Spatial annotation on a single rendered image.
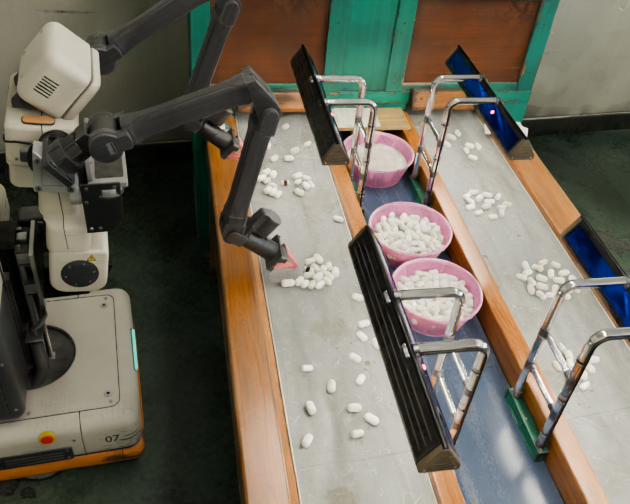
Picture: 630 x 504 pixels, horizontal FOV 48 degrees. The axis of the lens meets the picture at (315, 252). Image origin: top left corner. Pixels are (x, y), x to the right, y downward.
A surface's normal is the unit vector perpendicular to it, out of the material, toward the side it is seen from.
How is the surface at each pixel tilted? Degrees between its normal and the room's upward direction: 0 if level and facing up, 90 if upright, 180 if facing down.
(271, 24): 90
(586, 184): 0
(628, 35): 90
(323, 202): 0
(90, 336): 0
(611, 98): 87
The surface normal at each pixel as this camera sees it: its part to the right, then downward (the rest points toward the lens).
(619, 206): 0.08, -0.75
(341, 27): 0.17, 0.66
